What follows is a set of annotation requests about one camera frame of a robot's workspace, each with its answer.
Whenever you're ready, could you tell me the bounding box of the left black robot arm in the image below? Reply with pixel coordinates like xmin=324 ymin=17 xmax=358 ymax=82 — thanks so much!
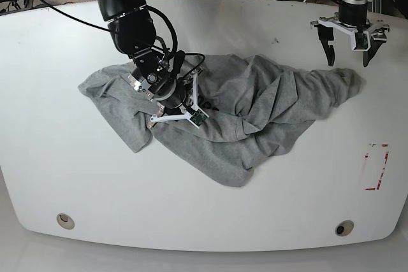
xmin=310 ymin=0 xmax=390 ymax=67

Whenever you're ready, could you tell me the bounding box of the grey T-shirt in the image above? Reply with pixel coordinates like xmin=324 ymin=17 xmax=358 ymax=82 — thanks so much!
xmin=78 ymin=54 xmax=365 ymax=187

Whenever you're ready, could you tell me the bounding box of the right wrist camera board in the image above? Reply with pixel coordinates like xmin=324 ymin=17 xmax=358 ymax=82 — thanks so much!
xmin=189 ymin=108 xmax=208 ymax=128

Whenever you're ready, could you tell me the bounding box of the table grommet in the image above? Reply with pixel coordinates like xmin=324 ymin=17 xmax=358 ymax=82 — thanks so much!
xmin=335 ymin=220 xmax=354 ymax=237
xmin=56 ymin=213 xmax=75 ymax=230

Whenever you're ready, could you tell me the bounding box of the right table grommet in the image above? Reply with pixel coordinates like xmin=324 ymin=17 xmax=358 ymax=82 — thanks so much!
xmin=335 ymin=220 xmax=354 ymax=237

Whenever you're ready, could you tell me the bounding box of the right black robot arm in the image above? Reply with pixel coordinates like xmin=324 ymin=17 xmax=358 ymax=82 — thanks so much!
xmin=97 ymin=0 xmax=208 ymax=127

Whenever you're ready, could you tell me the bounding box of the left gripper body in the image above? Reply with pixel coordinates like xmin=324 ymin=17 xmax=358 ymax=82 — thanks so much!
xmin=310 ymin=16 xmax=390 ymax=51

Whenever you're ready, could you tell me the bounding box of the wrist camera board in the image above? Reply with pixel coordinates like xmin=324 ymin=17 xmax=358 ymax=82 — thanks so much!
xmin=189 ymin=108 xmax=208 ymax=128
xmin=355 ymin=32 xmax=368 ymax=50

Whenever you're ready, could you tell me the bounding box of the red tape rectangle marking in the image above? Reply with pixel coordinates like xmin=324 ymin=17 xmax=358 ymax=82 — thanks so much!
xmin=361 ymin=143 xmax=390 ymax=191

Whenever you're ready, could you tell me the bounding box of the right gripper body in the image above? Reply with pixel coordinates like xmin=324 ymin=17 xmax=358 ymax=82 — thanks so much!
xmin=128 ymin=58 xmax=204 ymax=125

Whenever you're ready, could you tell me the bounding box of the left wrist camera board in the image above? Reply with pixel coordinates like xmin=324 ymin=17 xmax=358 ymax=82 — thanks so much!
xmin=355 ymin=32 xmax=368 ymax=50

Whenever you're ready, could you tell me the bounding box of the left table grommet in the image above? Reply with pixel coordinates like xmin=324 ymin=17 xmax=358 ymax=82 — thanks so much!
xmin=56 ymin=213 xmax=75 ymax=230

